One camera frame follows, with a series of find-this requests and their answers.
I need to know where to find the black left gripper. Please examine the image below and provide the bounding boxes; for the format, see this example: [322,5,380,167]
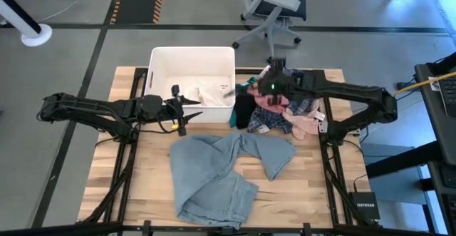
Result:
[137,84,204,138]

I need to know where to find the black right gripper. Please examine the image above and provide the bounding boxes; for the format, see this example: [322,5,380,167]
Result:
[256,56,297,106]

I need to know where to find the cream white garment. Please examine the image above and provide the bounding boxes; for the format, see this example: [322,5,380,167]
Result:
[183,81,232,108]

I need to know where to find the blue plaid shirt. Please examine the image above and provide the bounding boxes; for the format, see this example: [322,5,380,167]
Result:
[247,67,321,134]

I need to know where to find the black garment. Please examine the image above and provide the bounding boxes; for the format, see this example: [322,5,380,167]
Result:
[234,93,257,130]

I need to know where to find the teal garment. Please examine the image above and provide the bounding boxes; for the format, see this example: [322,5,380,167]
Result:
[229,76,259,129]

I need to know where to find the white perforated laundry basket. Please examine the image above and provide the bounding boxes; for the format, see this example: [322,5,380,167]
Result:
[144,46,237,123]

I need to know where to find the light pink garment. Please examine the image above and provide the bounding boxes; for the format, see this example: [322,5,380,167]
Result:
[284,106,321,140]

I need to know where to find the light blue denim jeans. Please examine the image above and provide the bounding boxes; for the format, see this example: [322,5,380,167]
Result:
[169,130,297,230]

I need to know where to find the black mat with orange stripes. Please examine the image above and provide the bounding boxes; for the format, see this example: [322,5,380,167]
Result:
[109,0,167,25]

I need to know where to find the black desk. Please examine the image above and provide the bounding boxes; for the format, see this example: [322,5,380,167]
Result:
[366,52,456,236]

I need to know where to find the white floor stand with pole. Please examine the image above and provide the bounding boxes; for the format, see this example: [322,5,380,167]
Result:
[0,0,53,48]

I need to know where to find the black keyboard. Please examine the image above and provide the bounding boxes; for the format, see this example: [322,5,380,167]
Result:
[437,77,456,118]

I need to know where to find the white frame office chair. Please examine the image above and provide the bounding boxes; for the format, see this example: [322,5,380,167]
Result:
[232,0,307,65]

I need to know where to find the black metal table frame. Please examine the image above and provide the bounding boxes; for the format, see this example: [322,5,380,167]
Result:
[0,66,456,236]

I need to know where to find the yellow cable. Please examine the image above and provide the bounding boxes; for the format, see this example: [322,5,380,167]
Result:
[393,71,456,96]

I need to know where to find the black Netgear network switch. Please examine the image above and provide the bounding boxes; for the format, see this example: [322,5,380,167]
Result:
[348,191,381,221]

